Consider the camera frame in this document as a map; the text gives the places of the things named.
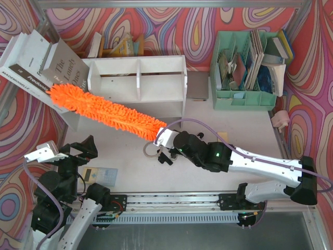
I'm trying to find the wooden rack with books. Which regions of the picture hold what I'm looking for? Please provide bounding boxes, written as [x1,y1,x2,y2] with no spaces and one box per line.
[83,32,144,58]

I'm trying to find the grey book The Lonely Ones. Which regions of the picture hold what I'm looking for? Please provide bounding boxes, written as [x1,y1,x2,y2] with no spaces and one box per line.
[41,39,89,92]

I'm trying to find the mint green desk organizer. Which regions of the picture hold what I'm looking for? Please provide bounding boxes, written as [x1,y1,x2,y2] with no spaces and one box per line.
[210,30,276,111]

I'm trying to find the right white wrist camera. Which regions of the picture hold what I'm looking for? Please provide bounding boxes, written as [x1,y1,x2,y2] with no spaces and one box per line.
[153,129,179,148]

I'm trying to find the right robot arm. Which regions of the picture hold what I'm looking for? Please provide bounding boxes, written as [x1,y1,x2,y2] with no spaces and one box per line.
[169,131,317,205]

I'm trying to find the white wooden bookshelf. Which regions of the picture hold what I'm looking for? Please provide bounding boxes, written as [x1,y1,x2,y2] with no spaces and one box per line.
[83,55,187,121]

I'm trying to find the black T-shaped plastic part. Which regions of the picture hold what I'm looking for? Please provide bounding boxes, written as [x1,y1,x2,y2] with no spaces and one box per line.
[158,153,173,166]

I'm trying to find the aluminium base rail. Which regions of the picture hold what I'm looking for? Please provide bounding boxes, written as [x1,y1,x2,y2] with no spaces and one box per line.
[65,192,316,230]

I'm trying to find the white paperback book stack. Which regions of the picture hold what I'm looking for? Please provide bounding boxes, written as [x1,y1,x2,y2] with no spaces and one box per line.
[258,62,286,97]

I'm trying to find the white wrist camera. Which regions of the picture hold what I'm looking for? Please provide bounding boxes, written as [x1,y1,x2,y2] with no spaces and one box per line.
[24,140,69,163]
[153,129,179,148]

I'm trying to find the pink piggy figurine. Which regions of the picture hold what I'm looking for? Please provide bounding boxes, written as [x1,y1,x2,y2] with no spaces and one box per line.
[271,110,290,133]

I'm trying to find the brown book Fredonia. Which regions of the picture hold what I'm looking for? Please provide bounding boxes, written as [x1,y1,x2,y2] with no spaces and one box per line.
[8,65,79,113]

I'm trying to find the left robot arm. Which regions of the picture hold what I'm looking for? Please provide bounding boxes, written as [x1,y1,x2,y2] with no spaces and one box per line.
[23,135,111,249]

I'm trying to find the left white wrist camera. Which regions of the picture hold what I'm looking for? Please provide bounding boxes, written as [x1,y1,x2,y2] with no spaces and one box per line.
[24,140,69,163]

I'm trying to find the orange microfiber duster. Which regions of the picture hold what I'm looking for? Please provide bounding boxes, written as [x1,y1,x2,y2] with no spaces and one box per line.
[47,84,167,141]

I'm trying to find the clear tape ring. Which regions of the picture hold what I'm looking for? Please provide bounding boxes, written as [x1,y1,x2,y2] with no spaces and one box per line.
[143,142,163,158]

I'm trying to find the grey notebook with pencil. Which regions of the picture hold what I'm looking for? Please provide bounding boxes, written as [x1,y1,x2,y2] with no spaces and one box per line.
[187,71,209,100]

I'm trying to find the white marker black cap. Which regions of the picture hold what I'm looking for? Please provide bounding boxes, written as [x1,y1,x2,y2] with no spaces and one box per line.
[197,132,204,139]

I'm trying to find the white book Mademoiselle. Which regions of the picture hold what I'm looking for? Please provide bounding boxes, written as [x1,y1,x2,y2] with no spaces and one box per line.
[0,29,71,114]

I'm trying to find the yellow sticky note pad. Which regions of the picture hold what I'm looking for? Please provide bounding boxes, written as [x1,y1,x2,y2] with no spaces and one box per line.
[217,132,229,143]

